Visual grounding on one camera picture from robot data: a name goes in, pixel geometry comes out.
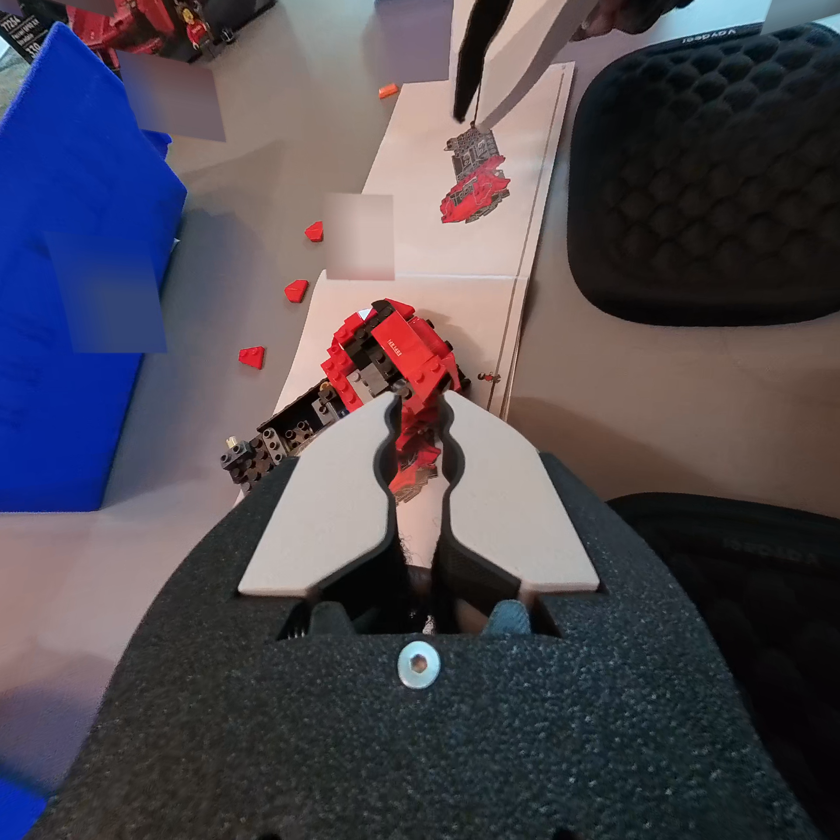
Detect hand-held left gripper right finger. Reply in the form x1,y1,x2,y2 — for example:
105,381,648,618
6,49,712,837
431,389,602,607

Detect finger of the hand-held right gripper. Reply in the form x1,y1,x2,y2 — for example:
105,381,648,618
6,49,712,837
453,0,515,123
479,0,598,128

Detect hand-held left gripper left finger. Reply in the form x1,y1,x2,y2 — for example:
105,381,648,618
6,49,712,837
238,392,401,607

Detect red and black lego car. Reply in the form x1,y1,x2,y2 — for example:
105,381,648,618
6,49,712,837
221,300,471,506

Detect blue plastic bin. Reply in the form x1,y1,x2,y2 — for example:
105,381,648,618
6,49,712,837
0,24,189,513
0,775,53,840

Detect lego instruction booklet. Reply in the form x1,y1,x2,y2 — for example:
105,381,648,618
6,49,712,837
237,59,578,500

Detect lego box red car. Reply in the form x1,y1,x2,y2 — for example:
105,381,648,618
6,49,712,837
0,0,277,67

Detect person's right hand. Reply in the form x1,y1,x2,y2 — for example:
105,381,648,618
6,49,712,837
578,0,697,40

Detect black quilted pad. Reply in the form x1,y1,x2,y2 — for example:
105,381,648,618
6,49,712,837
567,24,840,326
607,493,840,840

